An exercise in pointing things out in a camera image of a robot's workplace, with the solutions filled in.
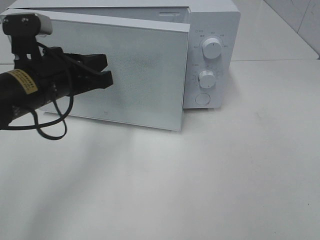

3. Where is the white microwave knob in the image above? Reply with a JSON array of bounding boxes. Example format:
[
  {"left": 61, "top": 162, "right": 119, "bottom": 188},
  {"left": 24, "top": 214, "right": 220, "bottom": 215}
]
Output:
[
  {"left": 202, "top": 36, "right": 222, "bottom": 60},
  {"left": 198, "top": 70, "right": 217, "bottom": 89}
]

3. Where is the white microwave door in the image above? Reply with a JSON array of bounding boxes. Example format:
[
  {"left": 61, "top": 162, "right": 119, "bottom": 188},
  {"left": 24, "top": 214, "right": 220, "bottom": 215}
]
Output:
[{"left": 7, "top": 14, "right": 190, "bottom": 135}]

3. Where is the round door release button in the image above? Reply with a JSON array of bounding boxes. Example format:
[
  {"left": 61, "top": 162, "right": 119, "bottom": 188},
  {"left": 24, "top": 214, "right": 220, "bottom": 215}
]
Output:
[{"left": 195, "top": 93, "right": 211, "bottom": 106}]

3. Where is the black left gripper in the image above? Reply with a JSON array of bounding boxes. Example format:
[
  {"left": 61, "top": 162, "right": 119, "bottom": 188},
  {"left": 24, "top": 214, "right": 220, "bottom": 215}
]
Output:
[{"left": 14, "top": 46, "right": 114, "bottom": 97}]

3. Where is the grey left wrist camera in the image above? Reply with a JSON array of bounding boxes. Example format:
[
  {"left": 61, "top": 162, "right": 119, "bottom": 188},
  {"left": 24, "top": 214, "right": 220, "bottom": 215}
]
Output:
[{"left": 2, "top": 12, "right": 53, "bottom": 37}]

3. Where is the white microwave oven body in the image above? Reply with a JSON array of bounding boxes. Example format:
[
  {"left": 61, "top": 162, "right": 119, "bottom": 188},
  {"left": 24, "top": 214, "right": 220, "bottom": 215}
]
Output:
[{"left": 7, "top": 0, "right": 241, "bottom": 109}]

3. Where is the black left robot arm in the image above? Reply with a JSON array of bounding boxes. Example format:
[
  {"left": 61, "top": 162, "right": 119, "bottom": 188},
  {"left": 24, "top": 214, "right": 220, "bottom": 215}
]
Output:
[{"left": 0, "top": 47, "right": 114, "bottom": 130}]

